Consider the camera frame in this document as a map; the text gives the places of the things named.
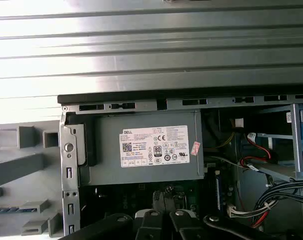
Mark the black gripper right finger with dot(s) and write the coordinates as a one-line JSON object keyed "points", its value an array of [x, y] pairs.
{"points": [[216, 226]]}

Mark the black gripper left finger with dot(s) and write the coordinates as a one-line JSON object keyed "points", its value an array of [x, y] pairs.
{"points": [[116, 225]]}

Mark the blue RAM stick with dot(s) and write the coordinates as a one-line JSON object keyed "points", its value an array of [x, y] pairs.
{"points": [[6, 210]]}

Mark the green motherboard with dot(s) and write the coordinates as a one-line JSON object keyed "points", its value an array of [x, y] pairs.
{"points": [[191, 197]]}

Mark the grey power supply unit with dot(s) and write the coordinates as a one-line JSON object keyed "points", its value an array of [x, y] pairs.
{"points": [[106, 150]]}

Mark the black PC case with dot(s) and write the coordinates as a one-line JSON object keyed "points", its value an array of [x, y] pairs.
{"points": [[71, 160]]}

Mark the white power supply label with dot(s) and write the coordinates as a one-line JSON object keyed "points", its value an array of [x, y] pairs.
{"points": [[141, 150]]}

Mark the grey parts rack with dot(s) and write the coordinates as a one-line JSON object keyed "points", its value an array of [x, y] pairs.
{"points": [[16, 165]]}

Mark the grey metal drive cage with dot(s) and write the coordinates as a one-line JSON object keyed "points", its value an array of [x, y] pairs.
{"points": [[295, 125]]}

